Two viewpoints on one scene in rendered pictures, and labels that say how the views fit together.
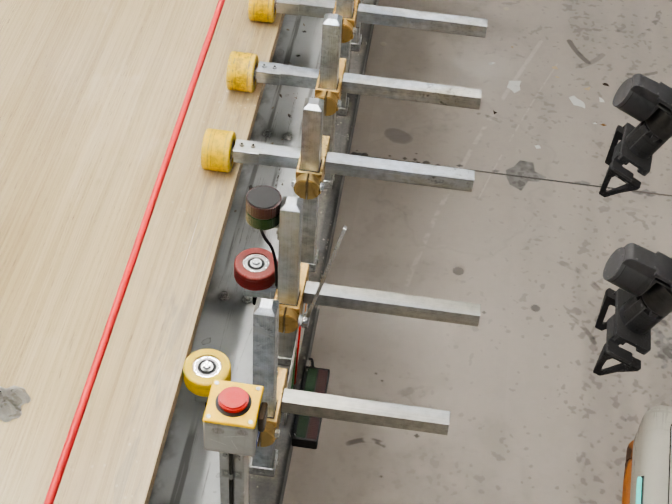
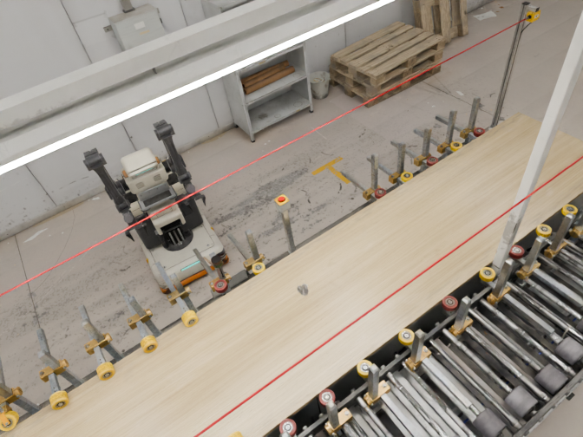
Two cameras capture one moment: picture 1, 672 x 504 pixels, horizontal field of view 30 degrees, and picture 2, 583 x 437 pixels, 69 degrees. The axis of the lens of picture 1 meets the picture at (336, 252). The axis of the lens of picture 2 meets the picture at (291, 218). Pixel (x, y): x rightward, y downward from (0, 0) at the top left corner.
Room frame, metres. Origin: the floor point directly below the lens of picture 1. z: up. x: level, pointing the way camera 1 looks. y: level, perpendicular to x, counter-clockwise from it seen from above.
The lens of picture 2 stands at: (1.92, 1.72, 3.00)
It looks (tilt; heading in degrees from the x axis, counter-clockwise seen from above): 47 degrees down; 239
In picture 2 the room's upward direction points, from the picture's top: 11 degrees counter-clockwise
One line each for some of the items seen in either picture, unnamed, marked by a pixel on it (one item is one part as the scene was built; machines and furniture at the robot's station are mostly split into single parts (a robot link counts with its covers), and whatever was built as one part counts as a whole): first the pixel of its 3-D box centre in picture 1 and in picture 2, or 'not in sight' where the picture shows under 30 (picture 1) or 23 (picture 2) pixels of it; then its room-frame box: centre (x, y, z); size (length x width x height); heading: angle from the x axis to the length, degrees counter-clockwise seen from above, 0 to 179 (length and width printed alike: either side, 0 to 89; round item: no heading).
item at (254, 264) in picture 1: (255, 282); (222, 289); (1.56, 0.14, 0.85); 0.08 x 0.08 x 0.11
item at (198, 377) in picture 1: (207, 385); (259, 271); (1.31, 0.20, 0.85); 0.08 x 0.08 x 0.11
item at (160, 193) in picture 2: not in sight; (158, 199); (1.52, -0.73, 0.99); 0.28 x 0.16 x 0.22; 171
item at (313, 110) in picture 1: (309, 197); (186, 297); (1.76, 0.06, 0.89); 0.04 x 0.04 x 0.48; 85
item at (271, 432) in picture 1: (266, 406); (253, 261); (1.29, 0.10, 0.84); 0.14 x 0.06 x 0.05; 175
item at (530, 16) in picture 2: not in sight; (512, 74); (-1.03, 0.32, 1.20); 0.15 x 0.12 x 1.00; 175
